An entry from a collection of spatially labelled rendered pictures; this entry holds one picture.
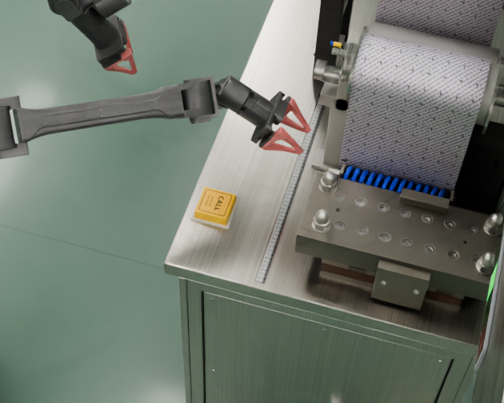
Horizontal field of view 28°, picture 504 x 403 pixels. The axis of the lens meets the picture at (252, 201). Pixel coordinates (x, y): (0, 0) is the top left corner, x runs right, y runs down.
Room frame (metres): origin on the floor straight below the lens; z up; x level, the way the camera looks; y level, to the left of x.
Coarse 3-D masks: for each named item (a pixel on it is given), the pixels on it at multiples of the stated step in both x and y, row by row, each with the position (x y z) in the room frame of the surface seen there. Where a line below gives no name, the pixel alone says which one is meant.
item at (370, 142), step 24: (360, 120) 1.27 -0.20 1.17; (384, 120) 1.26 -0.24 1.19; (360, 144) 1.27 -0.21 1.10; (384, 144) 1.26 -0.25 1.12; (408, 144) 1.25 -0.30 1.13; (432, 144) 1.24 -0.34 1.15; (456, 144) 1.23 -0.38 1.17; (360, 168) 1.27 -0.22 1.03; (384, 168) 1.26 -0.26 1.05; (408, 168) 1.25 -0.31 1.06; (432, 168) 1.24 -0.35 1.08; (456, 168) 1.22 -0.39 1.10
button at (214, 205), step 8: (208, 192) 1.27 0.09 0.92; (216, 192) 1.27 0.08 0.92; (224, 192) 1.27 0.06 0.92; (200, 200) 1.25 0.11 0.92; (208, 200) 1.25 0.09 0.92; (216, 200) 1.25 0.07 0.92; (224, 200) 1.25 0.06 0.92; (232, 200) 1.25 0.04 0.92; (200, 208) 1.23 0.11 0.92; (208, 208) 1.23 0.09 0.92; (216, 208) 1.23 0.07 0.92; (224, 208) 1.23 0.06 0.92; (232, 208) 1.24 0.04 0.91; (200, 216) 1.21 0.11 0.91; (208, 216) 1.21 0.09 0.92; (216, 216) 1.21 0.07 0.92; (224, 216) 1.21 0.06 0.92; (224, 224) 1.20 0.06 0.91
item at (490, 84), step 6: (492, 66) 1.30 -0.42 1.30; (498, 66) 1.30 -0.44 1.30; (492, 72) 1.28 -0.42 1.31; (492, 78) 1.27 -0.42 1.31; (486, 84) 1.26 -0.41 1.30; (492, 84) 1.26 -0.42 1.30; (486, 90) 1.25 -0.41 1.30; (492, 90) 1.25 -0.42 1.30; (486, 96) 1.24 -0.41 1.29; (492, 96) 1.24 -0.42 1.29; (486, 102) 1.23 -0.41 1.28; (480, 108) 1.23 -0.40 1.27; (486, 108) 1.23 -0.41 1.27; (480, 114) 1.23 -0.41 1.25; (486, 114) 1.22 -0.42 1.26; (480, 120) 1.23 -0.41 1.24
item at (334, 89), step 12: (324, 72) 1.38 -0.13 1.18; (336, 72) 1.38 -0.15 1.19; (324, 84) 1.39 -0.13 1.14; (336, 84) 1.40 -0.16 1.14; (324, 96) 1.37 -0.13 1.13; (336, 96) 1.36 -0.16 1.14; (336, 108) 1.36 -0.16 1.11; (336, 120) 1.37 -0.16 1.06; (336, 132) 1.36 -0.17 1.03; (336, 144) 1.36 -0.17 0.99; (324, 156) 1.37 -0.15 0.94; (336, 156) 1.36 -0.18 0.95; (324, 168) 1.36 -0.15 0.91; (336, 168) 1.36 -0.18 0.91
